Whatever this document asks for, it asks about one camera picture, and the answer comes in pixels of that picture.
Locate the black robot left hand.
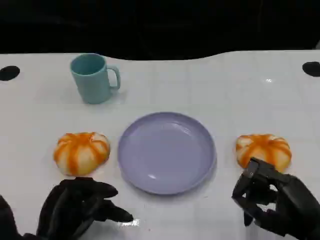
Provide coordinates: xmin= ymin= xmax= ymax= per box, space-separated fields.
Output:
xmin=36 ymin=176 xmax=135 ymax=240

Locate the pale green mug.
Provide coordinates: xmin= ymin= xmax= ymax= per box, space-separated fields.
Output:
xmin=69 ymin=52 xmax=122 ymax=105

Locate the lilac plate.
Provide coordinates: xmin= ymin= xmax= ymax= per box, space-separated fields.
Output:
xmin=117 ymin=111 xmax=218 ymax=196

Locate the black table cable hole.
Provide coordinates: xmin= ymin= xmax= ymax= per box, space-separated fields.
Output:
xmin=0 ymin=65 xmax=21 ymax=82
xmin=301 ymin=61 xmax=320 ymax=78

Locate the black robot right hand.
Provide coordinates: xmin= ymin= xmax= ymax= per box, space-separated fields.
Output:
xmin=231 ymin=156 xmax=320 ymax=240

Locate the orange white toy bread roll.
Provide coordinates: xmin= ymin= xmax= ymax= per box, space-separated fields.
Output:
xmin=53 ymin=131 xmax=111 ymax=177
xmin=235 ymin=133 xmax=293 ymax=173

